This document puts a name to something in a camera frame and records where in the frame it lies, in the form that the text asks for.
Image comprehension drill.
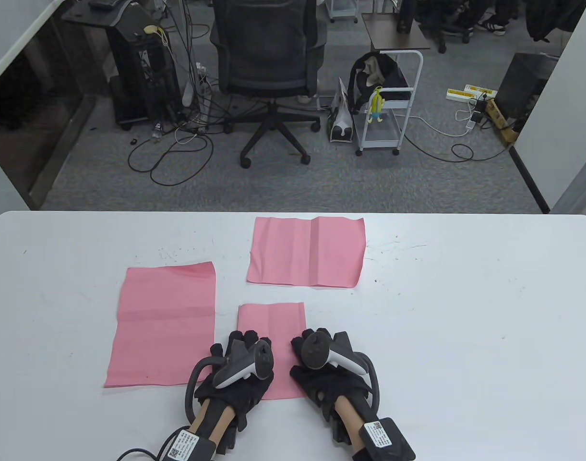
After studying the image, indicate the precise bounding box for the person's right hand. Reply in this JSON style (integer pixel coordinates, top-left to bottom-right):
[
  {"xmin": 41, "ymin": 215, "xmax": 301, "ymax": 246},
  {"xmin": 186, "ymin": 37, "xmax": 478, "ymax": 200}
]
[{"xmin": 290, "ymin": 328, "xmax": 376, "ymax": 423}]

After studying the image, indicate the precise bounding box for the person's left hand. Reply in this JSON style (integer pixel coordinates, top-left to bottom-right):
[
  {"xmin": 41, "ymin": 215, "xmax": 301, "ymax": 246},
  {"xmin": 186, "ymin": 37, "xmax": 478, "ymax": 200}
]
[{"xmin": 194, "ymin": 330, "xmax": 274, "ymax": 430}]

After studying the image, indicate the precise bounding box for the grey hand controller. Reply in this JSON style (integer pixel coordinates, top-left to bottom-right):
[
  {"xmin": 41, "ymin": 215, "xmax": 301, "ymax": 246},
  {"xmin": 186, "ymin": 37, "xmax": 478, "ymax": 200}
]
[
  {"xmin": 185, "ymin": 339, "xmax": 274, "ymax": 423},
  {"xmin": 300, "ymin": 330, "xmax": 381, "ymax": 416}
]

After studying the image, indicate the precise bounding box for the pink paper sheet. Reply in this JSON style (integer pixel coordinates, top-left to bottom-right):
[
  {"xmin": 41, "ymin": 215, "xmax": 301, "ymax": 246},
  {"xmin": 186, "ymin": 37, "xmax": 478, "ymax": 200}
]
[{"xmin": 237, "ymin": 302, "xmax": 307, "ymax": 400}]

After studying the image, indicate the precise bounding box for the pink cloth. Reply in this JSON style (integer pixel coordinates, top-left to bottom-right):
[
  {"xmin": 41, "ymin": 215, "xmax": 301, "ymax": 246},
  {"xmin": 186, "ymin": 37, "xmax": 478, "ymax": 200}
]
[
  {"xmin": 104, "ymin": 262, "xmax": 217, "ymax": 388},
  {"xmin": 247, "ymin": 217, "xmax": 367, "ymax": 289}
]

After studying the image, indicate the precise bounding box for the person's left forearm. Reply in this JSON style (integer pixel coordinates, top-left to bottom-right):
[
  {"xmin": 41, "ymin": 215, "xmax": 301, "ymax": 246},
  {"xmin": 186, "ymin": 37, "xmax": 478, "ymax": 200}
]
[{"xmin": 187, "ymin": 401, "xmax": 236, "ymax": 440}]

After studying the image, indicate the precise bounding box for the white rolling cart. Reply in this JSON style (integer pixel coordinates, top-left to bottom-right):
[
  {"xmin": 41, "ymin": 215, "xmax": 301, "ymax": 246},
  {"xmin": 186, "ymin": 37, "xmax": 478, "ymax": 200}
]
[{"xmin": 355, "ymin": 49, "xmax": 424, "ymax": 157}]

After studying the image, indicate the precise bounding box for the white shopping bag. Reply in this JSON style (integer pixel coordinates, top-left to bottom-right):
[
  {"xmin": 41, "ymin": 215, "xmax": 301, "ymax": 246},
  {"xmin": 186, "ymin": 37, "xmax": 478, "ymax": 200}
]
[{"xmin": 327, "ymin": 77, "xmax": 355, "ymax": 144}]

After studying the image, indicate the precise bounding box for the yellow toy figure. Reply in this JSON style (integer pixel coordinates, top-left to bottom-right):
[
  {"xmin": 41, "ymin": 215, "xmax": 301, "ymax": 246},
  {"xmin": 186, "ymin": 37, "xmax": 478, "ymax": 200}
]
[{"xmin": 367, "ymin": 86, "xmax": 386, "ymax": 124}]

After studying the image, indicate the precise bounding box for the black bag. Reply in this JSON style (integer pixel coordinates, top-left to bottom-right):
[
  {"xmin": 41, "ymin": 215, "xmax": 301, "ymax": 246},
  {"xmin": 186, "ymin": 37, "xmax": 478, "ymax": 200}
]
[{"xmin": 347, "ymin": 53, "xmax": 412, "ymax": 115}]

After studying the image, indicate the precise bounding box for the black computer tower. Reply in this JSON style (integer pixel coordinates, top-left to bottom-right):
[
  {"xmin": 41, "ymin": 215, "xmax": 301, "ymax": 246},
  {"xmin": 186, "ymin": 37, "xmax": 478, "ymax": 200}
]
[{"xmin": 130, "ymin": 35, "xmax": 184, "ymax": 124}]

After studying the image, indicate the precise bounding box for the black mesh office chair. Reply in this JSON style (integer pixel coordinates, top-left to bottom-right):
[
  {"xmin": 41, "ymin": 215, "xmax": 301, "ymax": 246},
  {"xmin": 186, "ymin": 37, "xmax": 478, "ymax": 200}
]
[{"xmin": 210, "ymin": 0, "xmax": 328, "ymax": 169}]

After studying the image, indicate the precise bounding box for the brown side table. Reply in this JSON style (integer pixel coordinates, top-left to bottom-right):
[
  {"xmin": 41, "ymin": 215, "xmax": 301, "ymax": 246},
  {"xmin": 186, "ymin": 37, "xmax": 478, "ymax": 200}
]
[{"xmin": 361, "ymin": 12, "xmax": 431, "ymax": 52}]

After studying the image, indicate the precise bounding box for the black computer case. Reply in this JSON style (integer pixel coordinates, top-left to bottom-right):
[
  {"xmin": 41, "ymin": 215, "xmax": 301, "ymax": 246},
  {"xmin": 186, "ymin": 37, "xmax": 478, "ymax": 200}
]
[{"xmin": 495, "ymin": 52, "xmax": 560, "ymax": 121}]

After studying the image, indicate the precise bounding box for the black swivel chair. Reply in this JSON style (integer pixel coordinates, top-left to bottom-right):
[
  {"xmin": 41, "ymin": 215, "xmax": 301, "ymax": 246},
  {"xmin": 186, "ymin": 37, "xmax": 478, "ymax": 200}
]
[{"xmin": 413, "ymin": 0, "xmax": 475, "ymax": 54}]

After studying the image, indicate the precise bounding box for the black bottle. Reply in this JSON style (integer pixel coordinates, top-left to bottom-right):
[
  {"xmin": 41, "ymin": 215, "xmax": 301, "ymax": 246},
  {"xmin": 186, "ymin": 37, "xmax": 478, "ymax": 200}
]
[{"xmin": 397, "ymin": 0, "xmax": 414, "ymax": 34}]

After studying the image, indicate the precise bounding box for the small white cart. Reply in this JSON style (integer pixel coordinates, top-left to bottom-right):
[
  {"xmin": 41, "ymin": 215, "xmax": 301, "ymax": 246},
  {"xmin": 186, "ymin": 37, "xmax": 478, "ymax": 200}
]
[{"xmin": 325, "ymin": 0, "xmax": 360, "ymax": 24}]

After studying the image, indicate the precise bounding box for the black hanging garment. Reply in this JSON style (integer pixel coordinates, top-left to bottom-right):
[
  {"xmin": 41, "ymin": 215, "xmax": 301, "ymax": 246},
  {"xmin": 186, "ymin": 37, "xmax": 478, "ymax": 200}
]
[{"xmin": 525, "ymin": 0, "xmax": 586, "ymax": 43}]

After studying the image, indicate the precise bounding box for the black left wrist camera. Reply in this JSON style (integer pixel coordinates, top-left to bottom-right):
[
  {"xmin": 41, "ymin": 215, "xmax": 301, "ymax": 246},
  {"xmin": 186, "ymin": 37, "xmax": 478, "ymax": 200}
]
[{"xmin": 156, "ymin": 429, "xmax": 216, "ymax": 461}]

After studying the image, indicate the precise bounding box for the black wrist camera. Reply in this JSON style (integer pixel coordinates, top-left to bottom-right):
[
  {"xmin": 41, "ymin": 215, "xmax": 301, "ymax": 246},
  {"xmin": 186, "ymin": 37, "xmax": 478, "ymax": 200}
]
[
  {"xmin": 353, "ymin": 417, "xmax": 417, "ymax": 461},
  {"xmin": 156, "ymin": 429, "xmax": 216, "ymax": 461}
]

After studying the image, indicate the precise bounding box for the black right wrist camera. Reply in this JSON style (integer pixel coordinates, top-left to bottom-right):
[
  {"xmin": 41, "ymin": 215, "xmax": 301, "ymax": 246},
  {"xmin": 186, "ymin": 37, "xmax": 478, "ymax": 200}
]
[{"xmin": 353, "ymin": 417, "xmax": 417, "ymax": 461}]

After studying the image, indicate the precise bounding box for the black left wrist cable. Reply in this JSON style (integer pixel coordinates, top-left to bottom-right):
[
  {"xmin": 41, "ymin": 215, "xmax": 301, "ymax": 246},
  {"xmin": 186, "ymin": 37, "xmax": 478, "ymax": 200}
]
[{"xmin": 115, "ymin": 419, "xmax": 195, "ymax": 461}]

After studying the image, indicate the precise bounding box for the black looped floor cable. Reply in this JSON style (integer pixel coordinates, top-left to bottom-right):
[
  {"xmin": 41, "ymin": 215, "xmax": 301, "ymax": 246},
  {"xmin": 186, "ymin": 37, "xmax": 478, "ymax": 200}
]
[{"xmin": 128, "ymin": 130, "xmax": 215, "ymax": 187}]

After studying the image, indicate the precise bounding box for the white floor cable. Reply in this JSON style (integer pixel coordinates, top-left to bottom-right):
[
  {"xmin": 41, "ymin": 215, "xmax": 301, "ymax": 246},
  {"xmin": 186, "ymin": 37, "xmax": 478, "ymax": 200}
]
[{"xmin": 408, "ymin": 109, "xmax": 477, "ymax": 138}]

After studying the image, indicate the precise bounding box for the tangle of hanging cables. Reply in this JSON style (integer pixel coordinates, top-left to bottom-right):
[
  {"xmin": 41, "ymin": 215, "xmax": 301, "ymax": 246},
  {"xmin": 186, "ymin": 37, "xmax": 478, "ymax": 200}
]
[{"xmin": 154, "ymin": 0, "xmax": 214, "ymax": 135}]

